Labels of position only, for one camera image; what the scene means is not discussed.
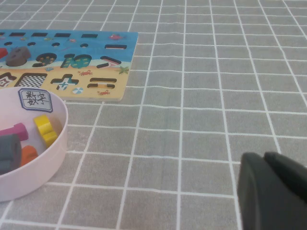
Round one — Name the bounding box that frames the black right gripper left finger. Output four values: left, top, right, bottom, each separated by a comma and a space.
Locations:
237, 152, 307, 230

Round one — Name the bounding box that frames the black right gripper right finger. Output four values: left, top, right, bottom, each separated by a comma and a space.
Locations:
263, 151, 307, 203

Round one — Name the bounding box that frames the brown-grey wooden number eight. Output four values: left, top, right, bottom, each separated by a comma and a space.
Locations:
6, 46, 32, 67

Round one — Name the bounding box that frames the pink plastic bowl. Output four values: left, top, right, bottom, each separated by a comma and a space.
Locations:
0, 86, 69, 203

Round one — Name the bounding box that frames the colourful wooden puzzle board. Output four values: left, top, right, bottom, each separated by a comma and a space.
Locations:
0, 30, 139, 103

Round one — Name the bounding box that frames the yellow wooden number piece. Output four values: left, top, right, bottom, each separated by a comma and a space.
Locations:
33, 114, 58, 148

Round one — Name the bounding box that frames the orange wooden number piece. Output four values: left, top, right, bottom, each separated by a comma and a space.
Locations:
20, 145, 39, 167

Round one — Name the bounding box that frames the white label on pink bowl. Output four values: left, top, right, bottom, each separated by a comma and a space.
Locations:
18, 88, 53, 113

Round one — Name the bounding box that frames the magenta wooden number piece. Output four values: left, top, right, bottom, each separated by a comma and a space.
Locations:
0, 122, 29, 142

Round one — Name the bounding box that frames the dark grey wooden number piece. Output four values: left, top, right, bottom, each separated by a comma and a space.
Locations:
0, 134, 23, 175

